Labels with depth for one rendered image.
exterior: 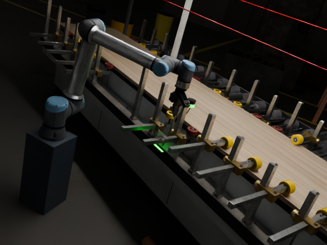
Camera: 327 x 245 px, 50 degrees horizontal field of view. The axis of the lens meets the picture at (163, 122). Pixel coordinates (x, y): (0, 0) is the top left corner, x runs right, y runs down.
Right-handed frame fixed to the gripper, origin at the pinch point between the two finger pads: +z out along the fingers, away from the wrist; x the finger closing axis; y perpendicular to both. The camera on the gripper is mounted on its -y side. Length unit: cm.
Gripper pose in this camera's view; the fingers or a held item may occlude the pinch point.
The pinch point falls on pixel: (175, 115)
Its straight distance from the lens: 233.2
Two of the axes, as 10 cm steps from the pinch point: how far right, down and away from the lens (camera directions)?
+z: -2.6, 8.7, 4.2
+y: -5.7, -4.9, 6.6
